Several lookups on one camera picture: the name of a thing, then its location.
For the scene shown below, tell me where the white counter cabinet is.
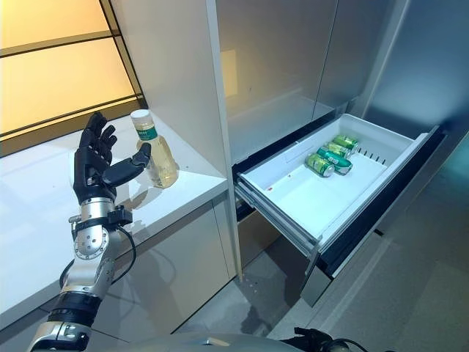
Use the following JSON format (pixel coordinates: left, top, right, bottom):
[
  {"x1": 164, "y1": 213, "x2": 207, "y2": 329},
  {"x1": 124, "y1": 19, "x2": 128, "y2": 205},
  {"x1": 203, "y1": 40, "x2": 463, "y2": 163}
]
[{"x1": 0, "y1": 109, "x2": 235, "y2": 352}]

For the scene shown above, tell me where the stainless steel fridge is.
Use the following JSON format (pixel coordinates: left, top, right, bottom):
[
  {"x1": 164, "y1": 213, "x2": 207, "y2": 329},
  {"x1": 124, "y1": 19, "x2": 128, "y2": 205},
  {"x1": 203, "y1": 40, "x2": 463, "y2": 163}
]
[{"x1": 215, "y1": 0, "x2": 469, "y2": 283}]

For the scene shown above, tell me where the light green drink can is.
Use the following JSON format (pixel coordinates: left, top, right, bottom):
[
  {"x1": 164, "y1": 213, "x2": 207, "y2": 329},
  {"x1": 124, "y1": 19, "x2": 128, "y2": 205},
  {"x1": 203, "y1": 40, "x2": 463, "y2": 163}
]
[
  {"x1": 327, "y1": 141, "x2": 355, "y2": 158},
  {"x1": 306, "y1": 152, "x2": 336, "y2": 177},
  {"x1": 332, "y1": 133, "x2": 360, "y2": 150}
]

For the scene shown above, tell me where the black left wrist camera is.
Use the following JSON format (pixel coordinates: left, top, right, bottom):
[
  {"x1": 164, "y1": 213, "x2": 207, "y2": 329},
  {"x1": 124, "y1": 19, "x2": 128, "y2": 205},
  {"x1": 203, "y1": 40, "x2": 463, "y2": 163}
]
[{"x1": 108, "y1": 207, "x2": 132, "y2": 227}]

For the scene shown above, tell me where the dark green drink can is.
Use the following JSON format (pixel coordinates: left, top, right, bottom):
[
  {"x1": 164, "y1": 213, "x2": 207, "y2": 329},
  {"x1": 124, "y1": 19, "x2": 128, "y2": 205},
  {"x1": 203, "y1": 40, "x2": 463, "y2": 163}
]
[{"x1": 317, "y1": 145, "x2": 353, "y2": 175}]

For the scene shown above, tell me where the black framed lit window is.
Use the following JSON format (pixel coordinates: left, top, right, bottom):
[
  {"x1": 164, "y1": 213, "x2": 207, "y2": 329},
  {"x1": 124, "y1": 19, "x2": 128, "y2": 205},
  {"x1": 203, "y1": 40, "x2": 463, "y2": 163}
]
[{"x1": 0, "y1": 0, "x2": 149, "y2": 158}]

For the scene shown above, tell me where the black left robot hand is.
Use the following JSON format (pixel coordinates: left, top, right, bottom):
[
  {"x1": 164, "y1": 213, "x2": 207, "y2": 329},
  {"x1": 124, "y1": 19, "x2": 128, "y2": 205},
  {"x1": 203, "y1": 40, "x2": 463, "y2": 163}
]
[{"x1": 72, "y1": 111, "x2": 153, "y2": 205}]

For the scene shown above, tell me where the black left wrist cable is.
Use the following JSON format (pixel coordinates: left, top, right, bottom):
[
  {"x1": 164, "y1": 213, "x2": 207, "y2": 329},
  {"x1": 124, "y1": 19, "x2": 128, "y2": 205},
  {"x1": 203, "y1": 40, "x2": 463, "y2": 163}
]
[{"x1": 58, "y1": 223, "x2": 137, "y2": 290}]

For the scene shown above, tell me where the white fridge drawer steel front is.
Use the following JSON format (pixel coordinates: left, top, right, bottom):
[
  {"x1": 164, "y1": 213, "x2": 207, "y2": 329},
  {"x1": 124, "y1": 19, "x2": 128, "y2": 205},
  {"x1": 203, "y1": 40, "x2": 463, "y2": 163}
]
[{"x1": 232, "y1": 112, "x2": 448, "y2": 308}]

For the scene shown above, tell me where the tall white cabinet panel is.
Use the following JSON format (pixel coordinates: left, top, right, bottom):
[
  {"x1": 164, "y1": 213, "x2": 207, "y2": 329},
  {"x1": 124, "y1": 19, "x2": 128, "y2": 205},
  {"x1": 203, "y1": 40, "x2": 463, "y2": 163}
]
[{"x1": 109, "y1": 0, "x2": 243, "y2": 283}]

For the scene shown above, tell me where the yellow drink bottle white cap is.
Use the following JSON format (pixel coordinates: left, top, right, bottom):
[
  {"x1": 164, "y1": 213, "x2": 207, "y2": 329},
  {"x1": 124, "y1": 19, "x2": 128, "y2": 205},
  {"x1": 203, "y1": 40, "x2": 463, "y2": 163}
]
[{"x1": 130, "y1": 109, "x2": 180, "y2": 189}]

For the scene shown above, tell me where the grey robot torso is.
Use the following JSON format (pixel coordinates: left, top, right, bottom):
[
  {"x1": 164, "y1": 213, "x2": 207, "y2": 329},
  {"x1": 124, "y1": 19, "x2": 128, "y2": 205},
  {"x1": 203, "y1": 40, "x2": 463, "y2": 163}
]
[{"x1": 124, "y1": 331, "x2": 305, "y2": 352}]

